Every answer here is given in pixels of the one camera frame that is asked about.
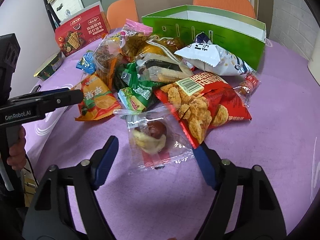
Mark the clear date walnut snack packet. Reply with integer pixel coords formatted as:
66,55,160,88
113,103,194,170

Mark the red fried chicken snack bag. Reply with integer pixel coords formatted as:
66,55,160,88
154,72,252,148

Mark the black phone on table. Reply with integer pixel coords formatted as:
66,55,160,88
31,85,41,93

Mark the small red mahua packet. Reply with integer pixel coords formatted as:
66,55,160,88
233,72,261,107

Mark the orange potato chip bag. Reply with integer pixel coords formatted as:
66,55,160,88
72,73,121,121

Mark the orange chair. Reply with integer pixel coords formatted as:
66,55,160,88
106,0,139,29
193,0,256,18

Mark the white blue snack bag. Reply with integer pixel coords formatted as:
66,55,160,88
175,32,254,76

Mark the green round tin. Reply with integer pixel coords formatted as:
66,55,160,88
34,51,64,81

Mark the pink wafer snack bag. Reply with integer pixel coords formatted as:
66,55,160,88
93,19,153,89

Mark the left orange chair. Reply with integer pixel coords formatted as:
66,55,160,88
106,0,139,29

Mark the person's left hand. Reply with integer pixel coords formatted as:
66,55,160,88
7,126,27,171

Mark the purple tablecloth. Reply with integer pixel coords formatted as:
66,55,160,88
25,38,319,239

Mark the red cracker box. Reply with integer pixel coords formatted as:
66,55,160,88
55,2,111,57

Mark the green snack packet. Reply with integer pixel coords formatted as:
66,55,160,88
113,62,163,112

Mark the white thermos jug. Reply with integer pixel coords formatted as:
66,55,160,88
308,31,320,85

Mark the green cardboard box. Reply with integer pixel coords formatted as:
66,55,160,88
142,5,266,70

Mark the yellow bread packet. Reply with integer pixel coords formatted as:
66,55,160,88
122,35,185,62

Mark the small blue snack packet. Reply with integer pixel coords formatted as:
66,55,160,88
76,50,95,75

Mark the right orange chair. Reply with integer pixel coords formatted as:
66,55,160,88
193,0,256,18

